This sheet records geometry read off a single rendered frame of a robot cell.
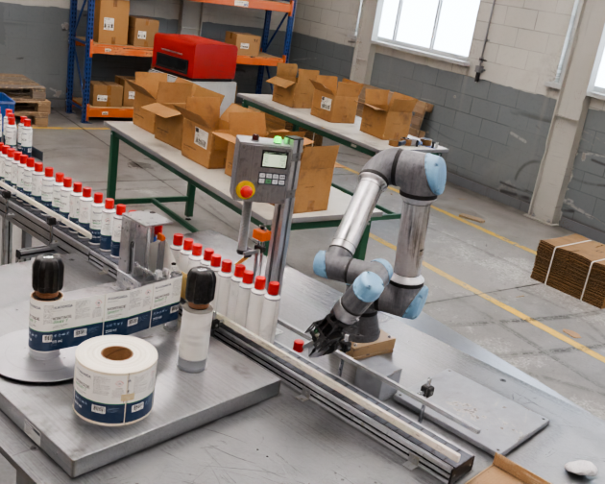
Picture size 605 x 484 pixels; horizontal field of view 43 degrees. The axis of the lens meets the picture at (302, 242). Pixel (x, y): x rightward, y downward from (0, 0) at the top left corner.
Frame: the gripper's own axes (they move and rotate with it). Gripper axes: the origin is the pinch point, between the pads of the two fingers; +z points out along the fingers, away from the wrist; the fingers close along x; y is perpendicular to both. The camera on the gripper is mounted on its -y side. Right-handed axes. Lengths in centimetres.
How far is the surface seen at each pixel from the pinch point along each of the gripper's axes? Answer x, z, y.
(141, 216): -73, 18, 12
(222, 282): -37.5, 12.1, 3.3
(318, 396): 11.8, 2.2, 5.9
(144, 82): -299, 156, -180
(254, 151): -58, -26, -2
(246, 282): -30.9, 4.0, 2.4
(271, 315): -17.7, 4.1, 1.4
